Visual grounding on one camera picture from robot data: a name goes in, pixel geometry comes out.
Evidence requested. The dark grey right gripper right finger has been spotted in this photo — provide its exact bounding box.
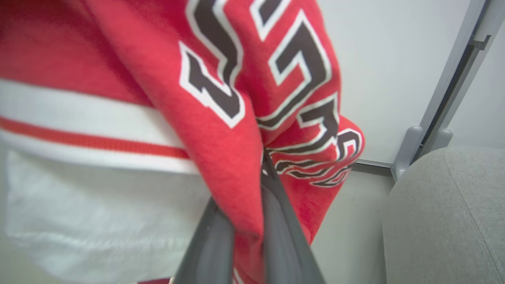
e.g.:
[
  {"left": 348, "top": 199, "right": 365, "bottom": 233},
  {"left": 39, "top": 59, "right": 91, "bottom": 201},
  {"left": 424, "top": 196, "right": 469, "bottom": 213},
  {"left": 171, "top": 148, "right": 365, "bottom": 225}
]
[{"left": 260, "top": 152, "right": 326, "bottom": 284}]

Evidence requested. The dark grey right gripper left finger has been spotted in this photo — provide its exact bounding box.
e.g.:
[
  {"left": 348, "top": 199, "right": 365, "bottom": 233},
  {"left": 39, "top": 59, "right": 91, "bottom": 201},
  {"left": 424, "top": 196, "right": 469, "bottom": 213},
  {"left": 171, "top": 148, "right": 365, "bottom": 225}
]
[{"left": 174, "top": 197, "right": 236, "bottom": 284}]

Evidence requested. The red basketball jersey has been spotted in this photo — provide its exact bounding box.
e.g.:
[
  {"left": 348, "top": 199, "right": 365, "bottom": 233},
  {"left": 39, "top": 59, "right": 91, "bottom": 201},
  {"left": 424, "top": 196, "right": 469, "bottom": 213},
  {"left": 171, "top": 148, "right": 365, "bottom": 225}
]
[{"left": 0, "top": 0, "right": 365, "bottom": 284}]

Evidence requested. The grey fabric sofa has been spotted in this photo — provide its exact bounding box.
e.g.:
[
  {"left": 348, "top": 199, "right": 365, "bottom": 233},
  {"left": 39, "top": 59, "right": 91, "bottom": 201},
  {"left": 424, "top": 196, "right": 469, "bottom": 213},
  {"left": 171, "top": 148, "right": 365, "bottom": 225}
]
[{"left": 382, "top": 147, "right": 505, "bottom": 284}]

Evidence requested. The wide white partition panel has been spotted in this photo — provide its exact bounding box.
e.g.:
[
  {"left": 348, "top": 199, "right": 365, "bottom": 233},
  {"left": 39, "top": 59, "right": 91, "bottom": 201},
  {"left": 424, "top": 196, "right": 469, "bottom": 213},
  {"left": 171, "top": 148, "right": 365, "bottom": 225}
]
[{"left": 316, "top": 0, "right": 492, "bottom": 182}]

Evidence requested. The narrow white partition panel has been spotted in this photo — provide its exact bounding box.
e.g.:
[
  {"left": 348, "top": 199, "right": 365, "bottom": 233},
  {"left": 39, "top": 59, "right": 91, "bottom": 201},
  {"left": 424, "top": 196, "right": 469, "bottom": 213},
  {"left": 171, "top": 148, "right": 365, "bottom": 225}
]
[{"left": 414, "top": 0, "right": 505, "bottom": 160}]

